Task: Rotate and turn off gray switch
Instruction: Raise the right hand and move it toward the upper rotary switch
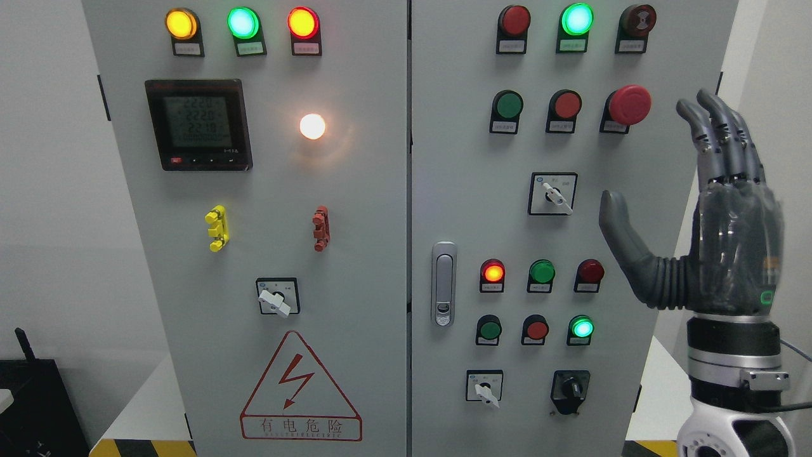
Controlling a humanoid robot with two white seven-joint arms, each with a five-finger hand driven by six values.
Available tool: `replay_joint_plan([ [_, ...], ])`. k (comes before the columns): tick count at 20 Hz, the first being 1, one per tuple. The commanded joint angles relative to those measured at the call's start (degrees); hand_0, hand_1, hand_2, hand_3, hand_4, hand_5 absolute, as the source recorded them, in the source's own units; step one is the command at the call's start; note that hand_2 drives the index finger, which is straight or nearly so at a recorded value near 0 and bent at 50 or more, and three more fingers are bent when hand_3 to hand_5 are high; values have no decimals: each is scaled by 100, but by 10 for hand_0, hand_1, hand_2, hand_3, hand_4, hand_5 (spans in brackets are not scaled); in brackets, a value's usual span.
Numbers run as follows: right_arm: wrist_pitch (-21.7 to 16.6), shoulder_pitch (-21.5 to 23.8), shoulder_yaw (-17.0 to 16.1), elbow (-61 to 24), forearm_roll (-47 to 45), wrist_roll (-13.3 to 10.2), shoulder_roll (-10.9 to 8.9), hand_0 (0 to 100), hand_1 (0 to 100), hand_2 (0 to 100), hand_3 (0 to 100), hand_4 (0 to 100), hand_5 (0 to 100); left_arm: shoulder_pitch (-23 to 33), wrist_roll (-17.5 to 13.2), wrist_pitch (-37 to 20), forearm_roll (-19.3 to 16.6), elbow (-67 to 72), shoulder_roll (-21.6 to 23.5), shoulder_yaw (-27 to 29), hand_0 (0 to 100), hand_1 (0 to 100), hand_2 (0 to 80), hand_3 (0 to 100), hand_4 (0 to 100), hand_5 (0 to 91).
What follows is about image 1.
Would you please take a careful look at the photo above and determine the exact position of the gray robotic hand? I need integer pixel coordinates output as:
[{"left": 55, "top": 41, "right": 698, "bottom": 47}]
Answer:
[{"left": 598, "top": 89, "right": 783, "bottom": 316}]

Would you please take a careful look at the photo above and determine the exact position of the gray rotary switch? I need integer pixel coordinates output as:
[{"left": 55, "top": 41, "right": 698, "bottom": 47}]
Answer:
[
  {"left": 465, "top": 369, "right": 504, "bottom": 409},
  {"left": 527, "top": 173, "right": 578, "bottom": 216}
]

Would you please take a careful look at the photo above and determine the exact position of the lit green indicator lower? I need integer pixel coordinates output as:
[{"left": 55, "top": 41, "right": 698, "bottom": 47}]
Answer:
[{"left": 566, "top": 314, "right": 595, "bottom": 347}]

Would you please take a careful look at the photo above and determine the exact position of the red emergency stop button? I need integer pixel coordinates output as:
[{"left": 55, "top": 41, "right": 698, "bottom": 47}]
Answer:
[{"left": 598, "top": 84, "right": 652, "bottom": 134}]

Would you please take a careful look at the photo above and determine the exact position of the green indicator middle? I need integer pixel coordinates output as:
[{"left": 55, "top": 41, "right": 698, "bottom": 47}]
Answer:
[{"left": 526, "top": 258, "right": 556, "bottom": 293}]

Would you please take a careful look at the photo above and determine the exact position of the red push button lower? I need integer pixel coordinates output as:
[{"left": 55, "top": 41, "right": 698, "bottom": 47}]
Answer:
[{"left": 520, "top": 314, "right": 550, "bottom": 345}]

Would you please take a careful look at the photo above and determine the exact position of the red push button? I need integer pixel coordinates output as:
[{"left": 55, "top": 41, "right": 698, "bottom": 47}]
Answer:
[
  {"left": 520, "top": 314, "right": 550, "bottom": 345},
  {"left": 545, "top": 89, "right": 582, "bottom": 134}
]

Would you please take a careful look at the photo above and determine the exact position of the red push button upper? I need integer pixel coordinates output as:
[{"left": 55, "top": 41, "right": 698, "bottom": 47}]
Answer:
[{"left": 545, "top": 89, "right": 582, "bottom": 134}]

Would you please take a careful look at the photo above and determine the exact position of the lit red indicator middle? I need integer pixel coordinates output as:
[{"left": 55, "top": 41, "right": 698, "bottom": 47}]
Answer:
[{"left": 479, "top": 258, "right": 506, "bottom": 293}]

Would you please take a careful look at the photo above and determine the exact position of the green push button lower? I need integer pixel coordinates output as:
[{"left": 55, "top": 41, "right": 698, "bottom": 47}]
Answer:
[{"left": 475, "top": 314, "right": 504, "bottom": 347}]

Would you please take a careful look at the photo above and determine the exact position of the green push button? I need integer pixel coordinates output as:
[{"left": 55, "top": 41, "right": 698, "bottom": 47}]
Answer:
[
  {"left": 475, "top": 314, "right": 504, "bottom": 347},
  {"left": 489, "top": 89, "right": 524, "bottom": 134}
]

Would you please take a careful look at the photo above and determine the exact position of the dark red buzzer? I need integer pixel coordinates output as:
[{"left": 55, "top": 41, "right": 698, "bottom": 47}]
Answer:
[{"left": 615, "top": 4, "right": 657, "bottom": 54}]

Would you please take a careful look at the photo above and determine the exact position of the green push button upper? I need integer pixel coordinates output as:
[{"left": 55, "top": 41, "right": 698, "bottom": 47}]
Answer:
[{"left": 489, "top": 89, "right": 524, "bottom": 134}]

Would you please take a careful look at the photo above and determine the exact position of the green indicator light top right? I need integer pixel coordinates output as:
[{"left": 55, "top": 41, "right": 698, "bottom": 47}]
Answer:
[{"left": 556, "top": 3, "right": 594, "bottom": 54}]

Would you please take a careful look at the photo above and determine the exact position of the green indicator light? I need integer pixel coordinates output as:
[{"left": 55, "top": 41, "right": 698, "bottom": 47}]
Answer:
[
  {"left": 226, "top": 6, "right": 267, "bottom": 57},
  {"left": 556, "top": 3, "right": 594, "bottom": 54}
]

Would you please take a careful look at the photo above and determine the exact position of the dark red indicator top right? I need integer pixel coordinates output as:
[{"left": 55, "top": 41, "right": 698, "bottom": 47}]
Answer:
[{"left": 495, "top": 4, "right": 532, "bottom": 55}]

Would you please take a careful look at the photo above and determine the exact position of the gray electrical cabinet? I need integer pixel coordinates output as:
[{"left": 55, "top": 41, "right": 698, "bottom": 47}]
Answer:
[{"left": 83, "top": 1, "right": 738, "bottom": 456}]

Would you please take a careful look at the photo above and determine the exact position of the red terminal clip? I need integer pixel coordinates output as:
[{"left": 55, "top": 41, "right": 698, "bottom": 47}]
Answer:
[{"left": 312, "top": 205, "right": 331, "bottom": 252}]

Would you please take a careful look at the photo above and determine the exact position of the white glowing lamp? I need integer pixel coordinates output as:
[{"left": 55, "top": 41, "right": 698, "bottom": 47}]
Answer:
[{"left": 299, "top": 113, "right": 327, "bottom": 141}]

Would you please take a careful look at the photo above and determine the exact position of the red electrical hazard sign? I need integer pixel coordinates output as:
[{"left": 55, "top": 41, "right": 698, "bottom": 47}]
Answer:
[{"left": 240, "top": 331, "right": 363, "bottom": 442}]

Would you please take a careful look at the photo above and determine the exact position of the red indicator light top left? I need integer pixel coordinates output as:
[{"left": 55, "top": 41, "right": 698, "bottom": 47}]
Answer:
[{"left": 287, "top": 6, "right": 322, "bottom": 56}]

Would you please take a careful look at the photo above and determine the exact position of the yellow terminal clip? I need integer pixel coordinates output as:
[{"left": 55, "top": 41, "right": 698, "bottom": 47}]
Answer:
[{"left": 205, "top": 205, "right": 231, "bottom": 252}]

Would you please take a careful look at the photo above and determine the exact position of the green indicator light top left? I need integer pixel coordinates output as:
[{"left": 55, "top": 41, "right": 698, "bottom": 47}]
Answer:
[{"left": 226, "top": 6, "right": 267, "bottom": 57}]

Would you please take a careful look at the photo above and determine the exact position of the digital power meter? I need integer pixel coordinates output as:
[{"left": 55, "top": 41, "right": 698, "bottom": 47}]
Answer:
[{"left": 145, "top": 79, "right": 253, "bottom": 171}]

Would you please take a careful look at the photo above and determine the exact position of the yellow indicator light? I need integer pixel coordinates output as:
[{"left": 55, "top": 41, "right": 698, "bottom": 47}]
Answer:
[{"left": 164, "top": 8, "right": 205, "bottom": 58}]

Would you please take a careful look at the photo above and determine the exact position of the black device with antenna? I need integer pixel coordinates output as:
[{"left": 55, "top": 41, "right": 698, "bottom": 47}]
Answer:
[{"left": 1, "top": 328, "right": 90, "bottom": 456}]

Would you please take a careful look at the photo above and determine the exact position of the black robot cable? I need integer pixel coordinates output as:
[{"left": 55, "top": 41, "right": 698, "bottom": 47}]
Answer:
[{"left": 758, "top": 338, "right": 812, "bottom": 414}]

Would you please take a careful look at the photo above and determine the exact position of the black key switch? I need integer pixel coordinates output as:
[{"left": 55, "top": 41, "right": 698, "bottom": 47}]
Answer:
[{"left": 550, "top": 370, "right": 591, "bottom": 414}]

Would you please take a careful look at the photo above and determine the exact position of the silver door latch handle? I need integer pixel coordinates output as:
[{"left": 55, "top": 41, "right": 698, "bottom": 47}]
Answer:
[{"left": 430, "top": 242, "right": 457, "bottom": 327}]

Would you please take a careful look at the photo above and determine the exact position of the gray rotary switch left door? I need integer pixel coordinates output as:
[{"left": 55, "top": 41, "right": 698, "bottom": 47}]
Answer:
[{"left": 256, "top": 277, "right": 301, "bottom": 318}]

